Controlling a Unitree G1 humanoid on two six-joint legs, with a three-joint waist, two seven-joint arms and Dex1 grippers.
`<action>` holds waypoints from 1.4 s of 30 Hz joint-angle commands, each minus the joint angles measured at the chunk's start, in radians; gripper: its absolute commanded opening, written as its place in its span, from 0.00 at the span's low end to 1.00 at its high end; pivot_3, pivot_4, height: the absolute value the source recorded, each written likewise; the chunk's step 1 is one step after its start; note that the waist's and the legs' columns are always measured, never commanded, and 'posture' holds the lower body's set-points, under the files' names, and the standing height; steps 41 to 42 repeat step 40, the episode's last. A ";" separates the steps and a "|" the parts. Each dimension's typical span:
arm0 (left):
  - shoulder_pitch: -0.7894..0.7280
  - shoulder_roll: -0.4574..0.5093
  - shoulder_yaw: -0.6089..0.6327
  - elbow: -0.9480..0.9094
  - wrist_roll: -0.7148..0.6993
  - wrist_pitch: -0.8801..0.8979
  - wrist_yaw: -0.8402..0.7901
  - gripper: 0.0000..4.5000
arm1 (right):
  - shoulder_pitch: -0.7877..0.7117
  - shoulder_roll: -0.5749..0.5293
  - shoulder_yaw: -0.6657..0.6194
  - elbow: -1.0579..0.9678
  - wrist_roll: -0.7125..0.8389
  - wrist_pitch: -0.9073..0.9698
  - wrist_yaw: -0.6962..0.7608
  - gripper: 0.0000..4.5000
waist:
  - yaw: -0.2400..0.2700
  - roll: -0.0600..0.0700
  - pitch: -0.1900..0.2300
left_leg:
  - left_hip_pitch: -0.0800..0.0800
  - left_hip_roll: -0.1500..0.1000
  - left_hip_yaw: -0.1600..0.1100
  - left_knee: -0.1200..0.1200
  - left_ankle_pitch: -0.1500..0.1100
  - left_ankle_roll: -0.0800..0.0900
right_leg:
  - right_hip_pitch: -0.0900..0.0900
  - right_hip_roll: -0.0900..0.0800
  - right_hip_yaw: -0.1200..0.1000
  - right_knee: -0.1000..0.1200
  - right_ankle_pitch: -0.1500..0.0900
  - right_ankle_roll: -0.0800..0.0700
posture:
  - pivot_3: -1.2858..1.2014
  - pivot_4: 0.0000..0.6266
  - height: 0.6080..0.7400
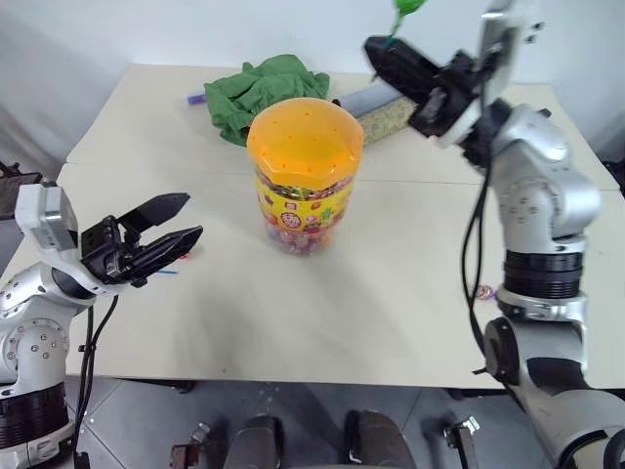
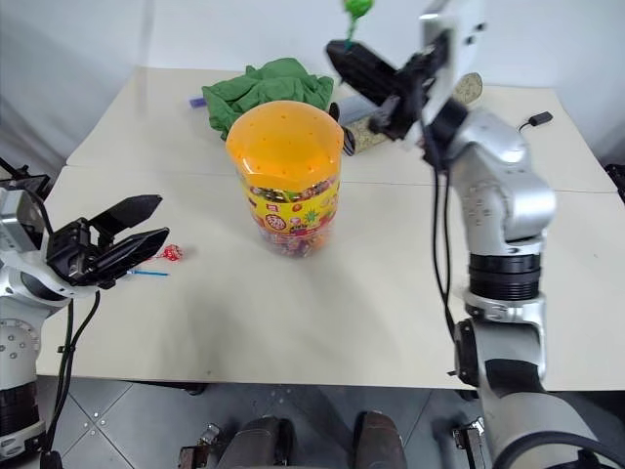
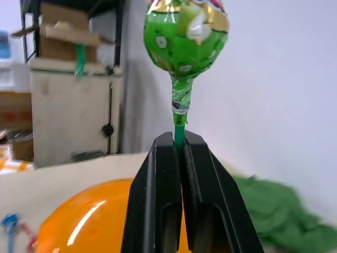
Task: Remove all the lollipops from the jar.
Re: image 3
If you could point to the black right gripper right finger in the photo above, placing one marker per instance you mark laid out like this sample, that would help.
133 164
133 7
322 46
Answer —
210 195

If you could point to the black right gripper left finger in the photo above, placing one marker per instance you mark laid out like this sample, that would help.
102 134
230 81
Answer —
152 195

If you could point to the green lollipop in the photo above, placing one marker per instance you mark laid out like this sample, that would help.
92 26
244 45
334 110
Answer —
184 39

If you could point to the green cloth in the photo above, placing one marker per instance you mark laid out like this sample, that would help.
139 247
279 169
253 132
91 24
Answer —
279 210

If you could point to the beige wooden cabinet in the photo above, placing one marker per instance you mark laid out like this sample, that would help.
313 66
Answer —
71 113

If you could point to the red wrapped lollipop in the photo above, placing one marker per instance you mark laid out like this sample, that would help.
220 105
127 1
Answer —
27 232

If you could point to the orange and white box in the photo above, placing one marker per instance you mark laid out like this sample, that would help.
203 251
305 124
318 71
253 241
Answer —
13 164

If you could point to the small open cardboard box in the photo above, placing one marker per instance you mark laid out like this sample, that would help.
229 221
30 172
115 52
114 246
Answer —
18 145

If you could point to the blue wrapped lollipop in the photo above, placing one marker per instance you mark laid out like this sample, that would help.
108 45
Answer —
10 224

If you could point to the brown cardboard box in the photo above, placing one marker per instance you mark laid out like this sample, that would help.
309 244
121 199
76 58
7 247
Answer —
65 31

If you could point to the white water dispenser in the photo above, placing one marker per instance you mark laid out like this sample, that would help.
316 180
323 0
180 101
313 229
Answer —
10 60

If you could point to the black metal shelf frame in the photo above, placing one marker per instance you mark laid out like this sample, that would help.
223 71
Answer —
116 29

